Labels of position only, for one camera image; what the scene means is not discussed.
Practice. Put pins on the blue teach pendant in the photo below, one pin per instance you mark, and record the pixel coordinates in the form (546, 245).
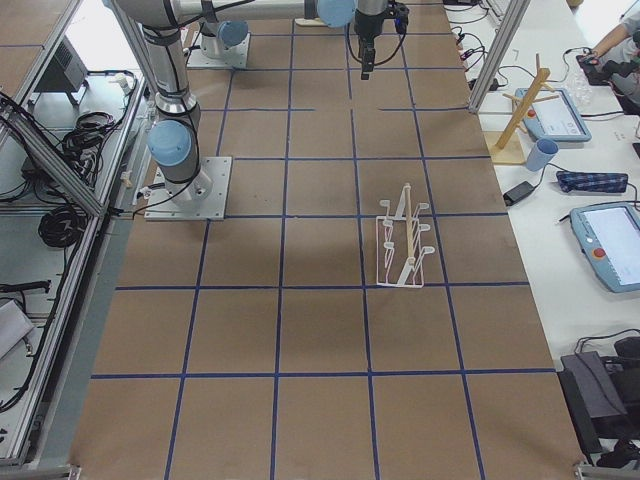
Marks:
(555, 116)
(608, 235)

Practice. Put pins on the blue teach pendant far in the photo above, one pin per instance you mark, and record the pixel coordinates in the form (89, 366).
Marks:
(555, 116)

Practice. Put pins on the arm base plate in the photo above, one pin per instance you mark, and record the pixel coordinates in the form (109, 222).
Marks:
(197, 59)
(204, 199)

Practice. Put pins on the blue plaid pencil case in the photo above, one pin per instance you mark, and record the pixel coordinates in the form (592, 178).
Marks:
(592, 182)

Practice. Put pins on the white wire cup rack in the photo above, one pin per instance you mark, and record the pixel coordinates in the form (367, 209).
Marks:
(400, 253)

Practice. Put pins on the wooden mug tree stand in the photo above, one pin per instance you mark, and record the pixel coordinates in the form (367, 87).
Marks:
(505, 147)

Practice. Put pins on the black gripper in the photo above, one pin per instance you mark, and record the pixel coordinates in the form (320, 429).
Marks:
(368, 28)

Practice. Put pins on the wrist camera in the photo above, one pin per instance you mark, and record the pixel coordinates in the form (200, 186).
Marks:
(399, 12)

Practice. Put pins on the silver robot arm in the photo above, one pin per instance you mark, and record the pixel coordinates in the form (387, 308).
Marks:
(302, 121)
(223, 38)

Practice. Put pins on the blue teach pendant near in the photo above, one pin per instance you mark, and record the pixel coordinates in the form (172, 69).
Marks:
(608, 235)

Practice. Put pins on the blue cup on desk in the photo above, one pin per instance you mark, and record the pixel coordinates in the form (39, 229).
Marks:
(541, 153)

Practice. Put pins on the black power adapter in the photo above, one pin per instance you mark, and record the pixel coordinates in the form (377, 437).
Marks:
(518, 193)

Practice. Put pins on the aluminium frame post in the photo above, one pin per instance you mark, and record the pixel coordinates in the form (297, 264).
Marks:
(505, 33)

